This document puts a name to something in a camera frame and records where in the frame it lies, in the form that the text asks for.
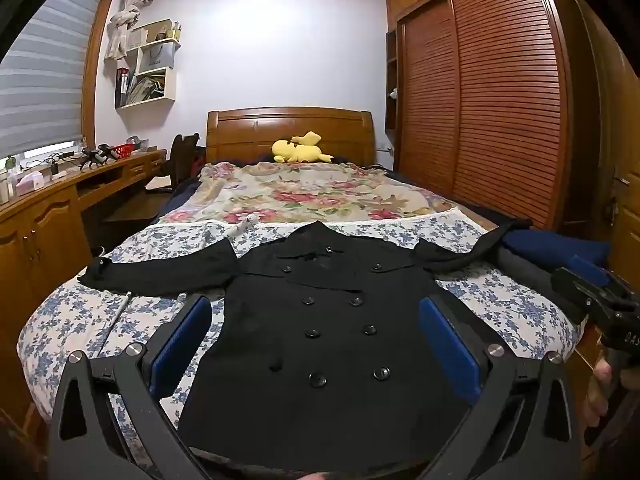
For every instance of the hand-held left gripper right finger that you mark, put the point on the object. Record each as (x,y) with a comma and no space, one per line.
(450,350)

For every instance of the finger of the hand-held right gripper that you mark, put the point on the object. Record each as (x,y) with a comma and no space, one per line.
(592,267)
(575,290)

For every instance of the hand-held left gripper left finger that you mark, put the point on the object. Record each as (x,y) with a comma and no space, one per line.
(182,342)

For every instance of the black double-breasted coat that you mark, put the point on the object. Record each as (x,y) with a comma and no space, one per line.
(320,360)

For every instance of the person's right hand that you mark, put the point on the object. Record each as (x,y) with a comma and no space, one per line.
(599,385)

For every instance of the folded navy cloth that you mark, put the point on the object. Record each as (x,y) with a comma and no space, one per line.
(555,245)

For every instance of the blue floral bed sheet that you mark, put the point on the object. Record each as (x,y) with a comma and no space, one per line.
(500,305)

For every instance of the wooden door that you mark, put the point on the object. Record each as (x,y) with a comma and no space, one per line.
(625,160)

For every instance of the small white plush toy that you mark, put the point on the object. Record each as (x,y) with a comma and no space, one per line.
(248,223)

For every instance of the wooden desk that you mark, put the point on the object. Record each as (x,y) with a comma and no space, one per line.
(45,230)

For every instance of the dark office chair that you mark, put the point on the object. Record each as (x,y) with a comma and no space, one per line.
(182,157)

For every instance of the wooden slatted wardrobe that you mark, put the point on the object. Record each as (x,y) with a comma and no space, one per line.
(490,100)

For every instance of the pink floral quilt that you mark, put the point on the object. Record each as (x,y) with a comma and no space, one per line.
(310,190)

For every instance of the red basket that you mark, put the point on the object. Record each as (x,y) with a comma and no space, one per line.
(125,150)

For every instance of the black tools on desk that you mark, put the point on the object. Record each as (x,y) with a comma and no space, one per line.
(97,155)

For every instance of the pink box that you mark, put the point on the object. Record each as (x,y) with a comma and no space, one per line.
(29,184)

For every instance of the yellow plush toy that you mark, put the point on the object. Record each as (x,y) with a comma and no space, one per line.
(297,150)

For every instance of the wooden bed headboard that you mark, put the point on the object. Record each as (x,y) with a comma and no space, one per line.
(290,132)

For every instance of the black binder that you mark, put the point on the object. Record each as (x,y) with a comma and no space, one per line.
(122,87)

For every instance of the white paper bag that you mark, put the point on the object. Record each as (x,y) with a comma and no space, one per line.
(156,57)

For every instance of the grey window blind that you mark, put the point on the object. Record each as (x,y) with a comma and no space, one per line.
(45,70)

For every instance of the white wall shelf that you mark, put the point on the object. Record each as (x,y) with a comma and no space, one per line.
(155,85)

